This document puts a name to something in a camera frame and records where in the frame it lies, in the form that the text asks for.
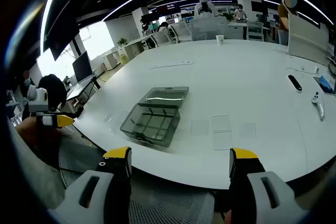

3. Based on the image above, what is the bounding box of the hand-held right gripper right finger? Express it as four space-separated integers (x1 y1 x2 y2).
228 147 312 224

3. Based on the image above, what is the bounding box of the dark wall display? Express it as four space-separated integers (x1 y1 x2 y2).
156 2 182 15

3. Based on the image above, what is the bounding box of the black computer monitor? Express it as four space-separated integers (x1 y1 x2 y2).
71 50 95 83

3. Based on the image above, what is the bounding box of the black oblong device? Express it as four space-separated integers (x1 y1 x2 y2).
287 74 303 93

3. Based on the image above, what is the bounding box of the white low cabinet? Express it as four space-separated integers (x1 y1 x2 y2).
101 50 123 71

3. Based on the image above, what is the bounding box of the grey transparent guide fixture box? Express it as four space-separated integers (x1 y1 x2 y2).
120 86 190 148

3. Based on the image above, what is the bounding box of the white standing panel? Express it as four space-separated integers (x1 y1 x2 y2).
287 11 330 67

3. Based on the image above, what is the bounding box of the white mesh office chair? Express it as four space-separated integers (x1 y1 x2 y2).
152 29 171 48
246 20 265 41
167 22 192 44

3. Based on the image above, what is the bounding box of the blue packet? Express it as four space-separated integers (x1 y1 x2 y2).
313 75 336 95

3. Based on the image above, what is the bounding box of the white handheld controller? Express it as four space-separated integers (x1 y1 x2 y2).
311 91 326 121

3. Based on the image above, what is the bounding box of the ceiling light strip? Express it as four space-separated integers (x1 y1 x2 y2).
39 0 68 55

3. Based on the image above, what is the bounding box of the white side desk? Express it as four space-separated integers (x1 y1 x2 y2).
65 76 102 112

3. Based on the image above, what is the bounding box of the person's grey shirt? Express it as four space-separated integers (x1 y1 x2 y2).
7 119 66 209

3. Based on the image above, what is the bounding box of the black hanging screen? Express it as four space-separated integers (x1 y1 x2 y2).
43 16 81 61

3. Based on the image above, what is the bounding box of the grey mesh office chair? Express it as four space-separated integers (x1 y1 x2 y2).
58 126 215 224

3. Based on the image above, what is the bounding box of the white flat table plate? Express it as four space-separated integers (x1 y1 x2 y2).
150 60 194 69

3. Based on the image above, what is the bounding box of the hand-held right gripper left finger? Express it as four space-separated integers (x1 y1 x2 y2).
48 146 132 224

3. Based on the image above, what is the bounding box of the white humanoid robot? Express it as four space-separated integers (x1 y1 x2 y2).
194 0 218 19

